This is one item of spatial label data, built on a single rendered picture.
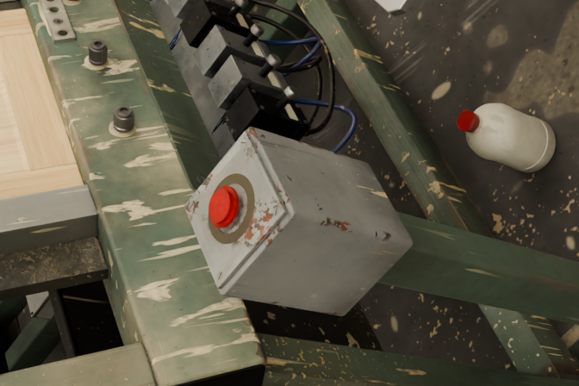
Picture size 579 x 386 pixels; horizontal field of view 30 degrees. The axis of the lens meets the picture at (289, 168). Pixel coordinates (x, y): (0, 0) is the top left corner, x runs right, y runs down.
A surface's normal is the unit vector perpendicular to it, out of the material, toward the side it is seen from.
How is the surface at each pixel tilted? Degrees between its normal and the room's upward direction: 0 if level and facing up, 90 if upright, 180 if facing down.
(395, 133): 0
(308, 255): 90
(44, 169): 59
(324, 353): 90
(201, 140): 90
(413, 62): 0
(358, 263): 90
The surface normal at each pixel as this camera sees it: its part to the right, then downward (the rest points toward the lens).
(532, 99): -0.73, -0.21
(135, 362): 0.13, -0.70
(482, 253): 0.58, -0.69
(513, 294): 0.36, 0.69
